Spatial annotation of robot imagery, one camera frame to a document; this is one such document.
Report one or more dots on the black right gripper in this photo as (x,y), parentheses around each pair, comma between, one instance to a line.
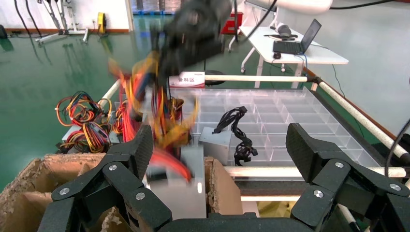
(195,32)

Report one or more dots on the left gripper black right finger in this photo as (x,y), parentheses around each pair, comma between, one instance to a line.
(323,173)

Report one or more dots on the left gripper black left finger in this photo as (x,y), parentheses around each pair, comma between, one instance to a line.
(121,179)

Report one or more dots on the red cabinet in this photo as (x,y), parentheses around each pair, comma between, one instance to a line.
(232,25)

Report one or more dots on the black round stool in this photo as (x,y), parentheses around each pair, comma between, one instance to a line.
(215,73)

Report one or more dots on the white red area sign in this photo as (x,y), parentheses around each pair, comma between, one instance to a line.
(189,80)

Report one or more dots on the clear plastic divided tray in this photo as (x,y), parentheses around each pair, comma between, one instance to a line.
(288,121)

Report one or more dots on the black computer mouse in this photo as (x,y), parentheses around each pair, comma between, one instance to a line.
(277,55)

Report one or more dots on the grey black handheld device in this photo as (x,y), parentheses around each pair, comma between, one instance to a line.
(284,30)

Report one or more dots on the black pipe corner connector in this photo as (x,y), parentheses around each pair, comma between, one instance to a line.
(314,80)

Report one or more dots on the brown cardboard divider box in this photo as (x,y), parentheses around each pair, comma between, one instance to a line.
(224,185)

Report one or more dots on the black laptop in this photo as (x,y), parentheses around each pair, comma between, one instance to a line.
(307,35)

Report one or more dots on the white desk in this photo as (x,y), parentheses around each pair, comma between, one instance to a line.
(320,57)

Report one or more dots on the white pipe rail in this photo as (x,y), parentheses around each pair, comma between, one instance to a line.
(272,172)
(110,91)
(358,116)
(256,78)

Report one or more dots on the white lower frame pipe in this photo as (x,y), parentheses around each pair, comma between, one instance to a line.
(272,198)

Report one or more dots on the grey metal stand frame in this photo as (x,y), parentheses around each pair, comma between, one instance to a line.
(51,37)

